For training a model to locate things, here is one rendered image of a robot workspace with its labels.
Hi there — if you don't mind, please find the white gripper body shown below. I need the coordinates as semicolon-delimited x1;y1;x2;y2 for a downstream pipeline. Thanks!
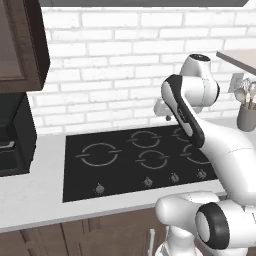
153;97;174;122

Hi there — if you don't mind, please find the black hob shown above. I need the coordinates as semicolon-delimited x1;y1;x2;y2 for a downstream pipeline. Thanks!
62;124;219;204

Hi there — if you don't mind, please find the black hob knob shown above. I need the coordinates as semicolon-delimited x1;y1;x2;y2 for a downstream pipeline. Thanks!
94;183;106;196
143;176;154;188
169;172;180;184
196;168;207;180

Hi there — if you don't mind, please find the silver spoon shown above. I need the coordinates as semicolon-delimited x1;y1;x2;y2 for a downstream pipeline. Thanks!
233;87;248;108

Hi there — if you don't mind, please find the grey utensil pot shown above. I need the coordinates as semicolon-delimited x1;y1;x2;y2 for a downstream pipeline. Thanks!
236;103;256;133

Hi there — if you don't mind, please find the silver whisk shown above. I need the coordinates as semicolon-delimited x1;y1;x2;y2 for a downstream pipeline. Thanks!
241;77;256;110

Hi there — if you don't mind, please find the grey extractor hood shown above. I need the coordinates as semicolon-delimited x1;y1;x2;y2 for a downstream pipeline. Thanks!
38;0;250;8

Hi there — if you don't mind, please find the dark wood cupboard door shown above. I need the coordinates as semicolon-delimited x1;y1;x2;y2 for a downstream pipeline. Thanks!
60;207;169;256
0;223;68;256

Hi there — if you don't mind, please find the white wall socket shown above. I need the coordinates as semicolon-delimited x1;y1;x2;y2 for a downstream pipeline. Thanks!
227;72;246;95

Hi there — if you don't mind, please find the pale wall shelf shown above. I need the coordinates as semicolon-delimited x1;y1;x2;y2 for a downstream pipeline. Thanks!
215;49;256;76

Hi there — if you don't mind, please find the silver cupboard handle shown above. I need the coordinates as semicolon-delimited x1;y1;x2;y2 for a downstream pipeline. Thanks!
147;228;157;256

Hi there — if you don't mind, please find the dark wood wall cupboard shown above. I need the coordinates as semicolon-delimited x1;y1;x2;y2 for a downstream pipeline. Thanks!
0;0;51;94

